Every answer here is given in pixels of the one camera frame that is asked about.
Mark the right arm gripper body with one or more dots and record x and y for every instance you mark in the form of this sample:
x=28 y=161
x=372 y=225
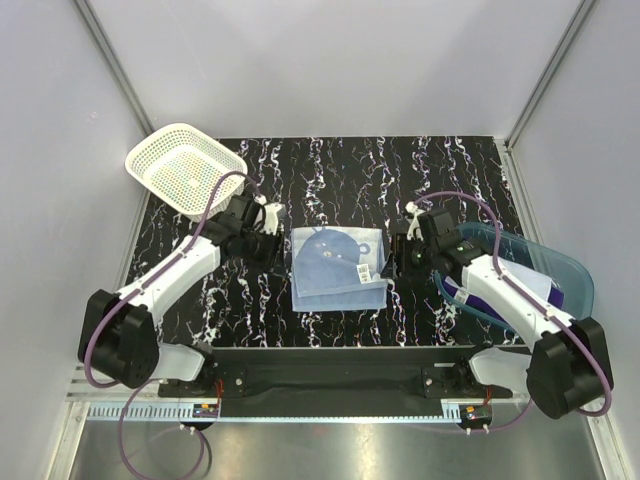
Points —
x=416 y=257

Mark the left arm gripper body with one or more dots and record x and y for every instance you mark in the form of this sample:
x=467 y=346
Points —
x=260 y=251

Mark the light blue towel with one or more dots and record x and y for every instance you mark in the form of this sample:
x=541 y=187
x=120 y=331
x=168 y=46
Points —
x=337 y=269

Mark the white towel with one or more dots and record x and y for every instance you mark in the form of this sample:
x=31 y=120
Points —
x=525 y=275

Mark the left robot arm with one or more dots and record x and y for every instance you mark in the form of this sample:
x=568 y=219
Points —
x=119 y=344

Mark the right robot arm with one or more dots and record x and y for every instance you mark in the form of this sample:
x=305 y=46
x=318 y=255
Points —
x=566 y=367

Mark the white perforated laundry basket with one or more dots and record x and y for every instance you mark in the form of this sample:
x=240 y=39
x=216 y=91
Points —
x=187 y=169

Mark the blue transparent plastic tray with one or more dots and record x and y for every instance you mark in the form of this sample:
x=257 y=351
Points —
x=569 y=275

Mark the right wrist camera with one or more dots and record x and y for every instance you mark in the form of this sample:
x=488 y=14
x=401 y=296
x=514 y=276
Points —
x=433 y=227

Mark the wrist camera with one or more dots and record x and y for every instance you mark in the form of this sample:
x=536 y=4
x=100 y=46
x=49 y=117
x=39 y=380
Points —
x=254 y=215
x=433 y=227

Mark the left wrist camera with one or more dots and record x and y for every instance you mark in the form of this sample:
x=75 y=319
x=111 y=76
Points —
x=254 y=215

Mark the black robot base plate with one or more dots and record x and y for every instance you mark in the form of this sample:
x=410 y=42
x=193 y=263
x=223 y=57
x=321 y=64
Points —
x=432 y=372

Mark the aluminium frame rail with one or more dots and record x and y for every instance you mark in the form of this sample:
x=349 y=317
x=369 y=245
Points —
x=282 y=406

